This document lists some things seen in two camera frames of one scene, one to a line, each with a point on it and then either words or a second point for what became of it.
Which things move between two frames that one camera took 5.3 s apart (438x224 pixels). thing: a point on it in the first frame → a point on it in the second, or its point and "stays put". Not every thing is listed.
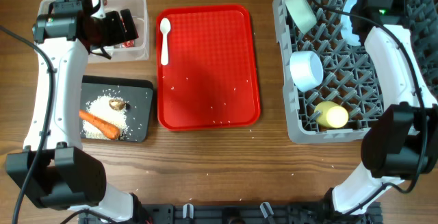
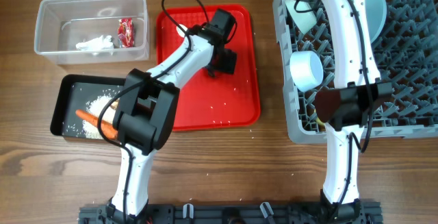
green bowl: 302,11 stays put
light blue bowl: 306,70 stays put
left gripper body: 110,32 → 225,61
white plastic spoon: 165,26 → 180,31
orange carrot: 111,131 stays put
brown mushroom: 116,105 stays put
